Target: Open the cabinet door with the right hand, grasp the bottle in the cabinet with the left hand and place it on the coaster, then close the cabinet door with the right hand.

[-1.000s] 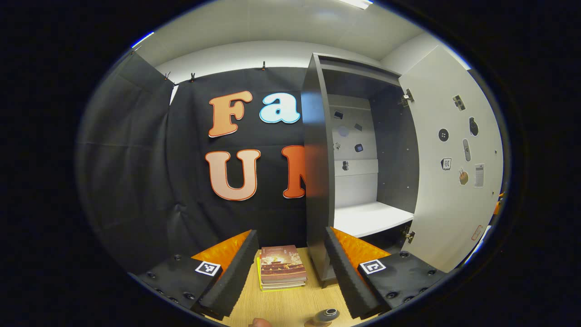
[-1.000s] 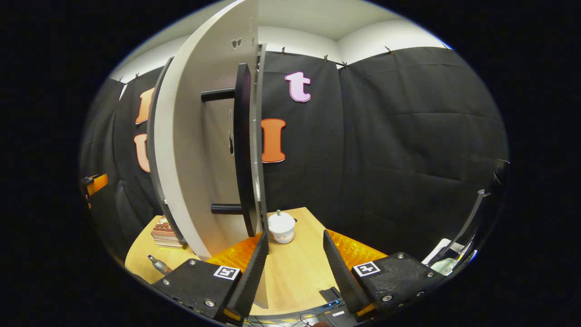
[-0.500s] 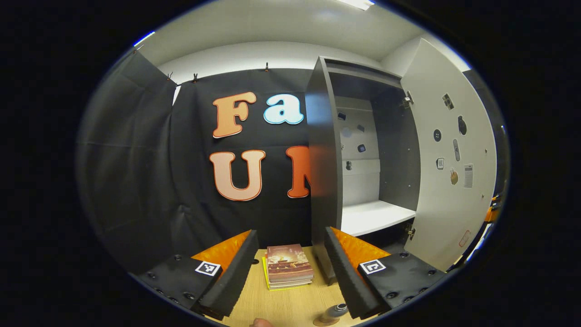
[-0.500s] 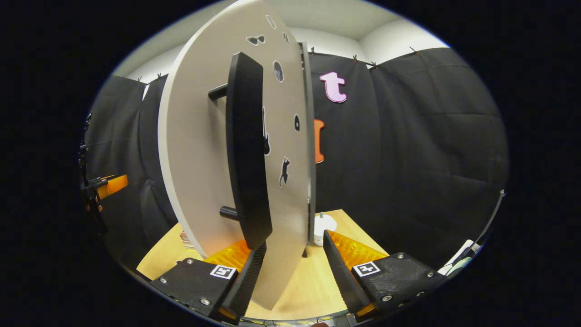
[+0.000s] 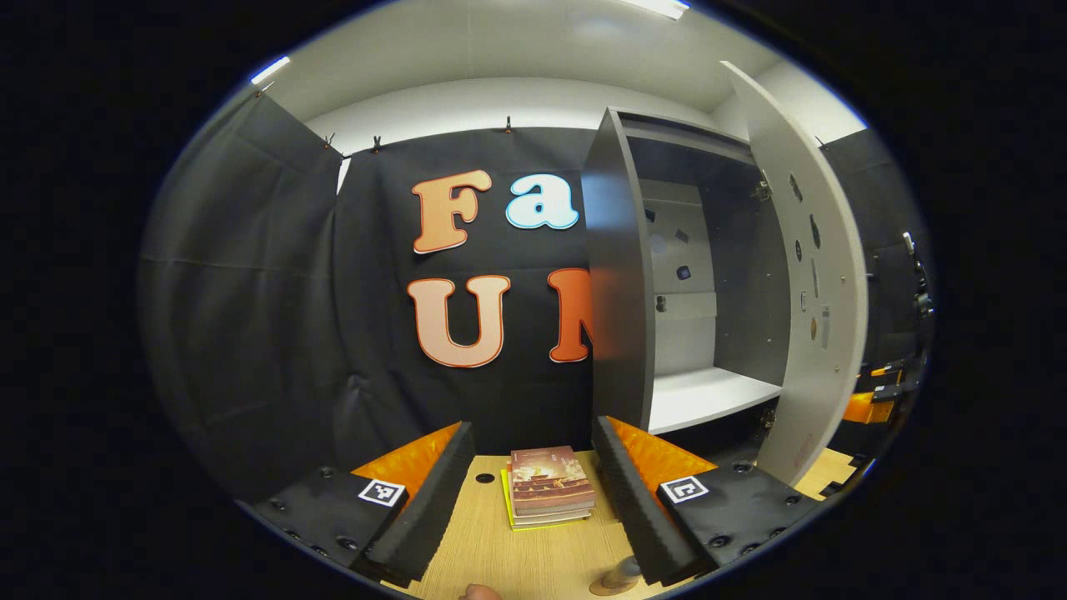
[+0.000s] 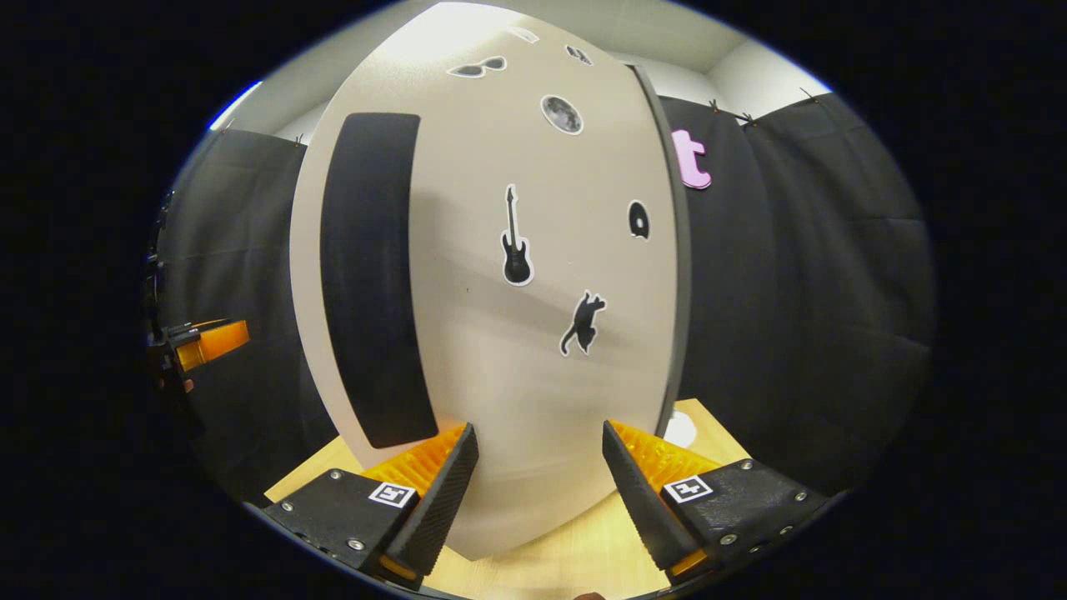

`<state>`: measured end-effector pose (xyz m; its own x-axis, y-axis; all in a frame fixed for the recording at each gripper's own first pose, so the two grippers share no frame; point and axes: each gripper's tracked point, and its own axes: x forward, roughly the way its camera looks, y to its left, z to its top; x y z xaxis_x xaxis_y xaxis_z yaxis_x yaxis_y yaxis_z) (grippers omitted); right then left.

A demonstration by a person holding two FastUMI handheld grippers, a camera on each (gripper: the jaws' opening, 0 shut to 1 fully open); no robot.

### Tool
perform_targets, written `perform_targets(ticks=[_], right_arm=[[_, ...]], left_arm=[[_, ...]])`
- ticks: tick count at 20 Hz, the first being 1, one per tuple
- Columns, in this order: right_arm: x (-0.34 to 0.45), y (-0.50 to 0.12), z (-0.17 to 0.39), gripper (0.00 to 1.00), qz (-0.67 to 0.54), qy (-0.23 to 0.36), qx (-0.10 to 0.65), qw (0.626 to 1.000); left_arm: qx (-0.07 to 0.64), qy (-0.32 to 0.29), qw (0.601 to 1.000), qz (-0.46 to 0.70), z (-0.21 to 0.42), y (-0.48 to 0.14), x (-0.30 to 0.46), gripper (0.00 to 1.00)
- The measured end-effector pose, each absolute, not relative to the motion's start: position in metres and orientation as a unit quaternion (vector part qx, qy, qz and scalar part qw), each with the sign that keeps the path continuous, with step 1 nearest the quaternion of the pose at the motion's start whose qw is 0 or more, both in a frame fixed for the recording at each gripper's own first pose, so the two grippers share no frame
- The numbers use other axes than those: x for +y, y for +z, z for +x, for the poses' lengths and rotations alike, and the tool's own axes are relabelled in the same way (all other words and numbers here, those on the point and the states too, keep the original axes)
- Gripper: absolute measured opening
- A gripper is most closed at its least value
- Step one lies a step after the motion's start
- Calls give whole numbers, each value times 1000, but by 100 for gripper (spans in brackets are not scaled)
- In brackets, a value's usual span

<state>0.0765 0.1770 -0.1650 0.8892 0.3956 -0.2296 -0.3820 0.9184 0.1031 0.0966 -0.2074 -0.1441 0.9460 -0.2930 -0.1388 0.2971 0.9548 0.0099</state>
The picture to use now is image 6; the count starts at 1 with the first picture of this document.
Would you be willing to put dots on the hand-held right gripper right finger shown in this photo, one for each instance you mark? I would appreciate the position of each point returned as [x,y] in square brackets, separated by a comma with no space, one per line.
[642,508]

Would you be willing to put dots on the gray cabinet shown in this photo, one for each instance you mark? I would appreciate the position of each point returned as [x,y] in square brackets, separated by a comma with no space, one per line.
[683,250]

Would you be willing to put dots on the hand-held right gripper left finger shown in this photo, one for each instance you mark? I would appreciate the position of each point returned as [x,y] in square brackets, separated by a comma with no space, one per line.
[446,500]

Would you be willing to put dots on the black backdrop cloth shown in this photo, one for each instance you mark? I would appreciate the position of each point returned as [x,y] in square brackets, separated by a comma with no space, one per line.
[792,292]

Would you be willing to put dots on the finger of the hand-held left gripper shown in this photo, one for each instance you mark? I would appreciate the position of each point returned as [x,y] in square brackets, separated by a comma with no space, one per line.
[217,342]

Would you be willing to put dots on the beige cabinet door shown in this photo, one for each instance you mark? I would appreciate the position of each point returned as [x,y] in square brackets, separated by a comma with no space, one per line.
[500,375]

